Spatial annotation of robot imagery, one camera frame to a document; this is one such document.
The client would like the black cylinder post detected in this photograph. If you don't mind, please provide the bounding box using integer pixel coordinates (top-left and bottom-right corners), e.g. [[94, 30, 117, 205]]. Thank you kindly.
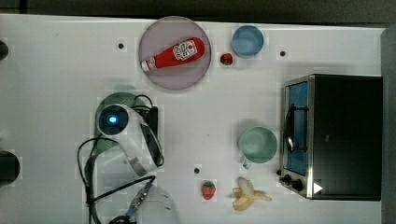
[[0, 41, 8, 60]]

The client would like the green strainer bowl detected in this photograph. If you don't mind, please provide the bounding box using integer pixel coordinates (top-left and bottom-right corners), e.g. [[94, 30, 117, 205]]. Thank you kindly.
[[91, 92, 146, 154]]

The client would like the black utensil cup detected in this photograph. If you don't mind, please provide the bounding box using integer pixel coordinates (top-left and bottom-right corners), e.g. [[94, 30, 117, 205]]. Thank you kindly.
[[0, 150, 21, 187]]

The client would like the blue bowl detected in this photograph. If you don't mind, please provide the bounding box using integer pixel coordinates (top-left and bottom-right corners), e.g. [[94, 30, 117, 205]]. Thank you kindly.
[[232, 25, 264, 58]]

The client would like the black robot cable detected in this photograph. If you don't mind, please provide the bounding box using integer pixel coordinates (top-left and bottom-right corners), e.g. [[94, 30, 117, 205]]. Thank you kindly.
[[77, 136, 157, 224]]

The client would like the small red strawberry toy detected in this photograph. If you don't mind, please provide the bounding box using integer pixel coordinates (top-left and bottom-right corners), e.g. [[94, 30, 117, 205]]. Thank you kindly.
[[220, 53, 233, 65]]

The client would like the peeled banana toy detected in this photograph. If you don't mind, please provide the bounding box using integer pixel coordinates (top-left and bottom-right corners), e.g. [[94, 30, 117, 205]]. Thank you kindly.
[[233, 177, 272, 212]]

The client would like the green mug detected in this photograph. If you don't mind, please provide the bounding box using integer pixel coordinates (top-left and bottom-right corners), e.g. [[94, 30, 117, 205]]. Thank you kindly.
[[237, 126, 277, 170]]

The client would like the large red strawberry toy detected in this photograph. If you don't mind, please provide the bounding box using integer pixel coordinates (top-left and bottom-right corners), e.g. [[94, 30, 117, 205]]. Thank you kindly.
[[202, 181, 216, 201]]

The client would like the grey round plate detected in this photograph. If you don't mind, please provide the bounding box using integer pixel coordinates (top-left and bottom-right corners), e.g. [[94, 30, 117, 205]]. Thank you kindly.
[[138, 16, 211, 91]]

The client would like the red ketchup bottle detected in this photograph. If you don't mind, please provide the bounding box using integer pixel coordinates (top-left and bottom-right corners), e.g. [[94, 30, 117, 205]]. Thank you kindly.
[[141, 37, 205, 72]]

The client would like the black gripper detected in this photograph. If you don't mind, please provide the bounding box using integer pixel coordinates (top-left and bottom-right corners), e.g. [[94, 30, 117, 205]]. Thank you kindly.
[[145, 106, 159, 146]]

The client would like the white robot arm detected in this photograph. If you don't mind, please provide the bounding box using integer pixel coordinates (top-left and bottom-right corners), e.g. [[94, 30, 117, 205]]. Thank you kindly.
[[92, 104, 180, 224]]

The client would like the black toaster oven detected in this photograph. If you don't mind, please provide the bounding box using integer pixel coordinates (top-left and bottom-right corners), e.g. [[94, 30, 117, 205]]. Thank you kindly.
[[276, 74, 383, 201]]

